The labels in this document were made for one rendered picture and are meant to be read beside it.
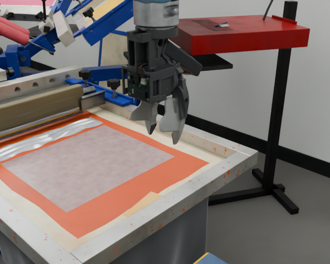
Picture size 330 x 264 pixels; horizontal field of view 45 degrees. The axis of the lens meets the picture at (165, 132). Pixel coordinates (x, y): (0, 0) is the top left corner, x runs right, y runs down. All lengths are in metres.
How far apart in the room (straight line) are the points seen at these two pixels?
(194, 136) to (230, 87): 2.11
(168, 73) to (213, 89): 2.63
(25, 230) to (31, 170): 0.29
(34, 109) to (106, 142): 0.24
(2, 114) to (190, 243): 0.63
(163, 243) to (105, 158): 0.26
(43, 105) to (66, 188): 0.37
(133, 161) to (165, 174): 0.10
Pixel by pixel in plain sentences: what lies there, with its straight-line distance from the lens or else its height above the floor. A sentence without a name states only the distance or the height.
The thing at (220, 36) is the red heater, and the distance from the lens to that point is 1.87.
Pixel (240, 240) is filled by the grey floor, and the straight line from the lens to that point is 2.29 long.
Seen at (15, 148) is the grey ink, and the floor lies 0.96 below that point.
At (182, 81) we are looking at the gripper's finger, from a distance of 0.68.
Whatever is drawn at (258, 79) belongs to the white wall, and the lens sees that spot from 3.03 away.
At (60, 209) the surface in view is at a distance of 0.88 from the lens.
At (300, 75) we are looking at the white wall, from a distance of 2.87.
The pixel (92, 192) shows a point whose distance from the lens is 0.92.
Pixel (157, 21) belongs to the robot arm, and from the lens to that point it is 0.64.
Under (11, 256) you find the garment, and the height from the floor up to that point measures 0.70.
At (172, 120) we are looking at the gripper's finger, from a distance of 0.70.
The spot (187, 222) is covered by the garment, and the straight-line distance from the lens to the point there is 1.07.
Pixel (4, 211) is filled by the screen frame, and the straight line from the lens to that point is 0.85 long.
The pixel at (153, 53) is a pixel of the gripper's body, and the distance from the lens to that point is 0.65.
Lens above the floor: 1.46
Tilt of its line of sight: 25 degrees down
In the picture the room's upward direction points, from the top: straight up
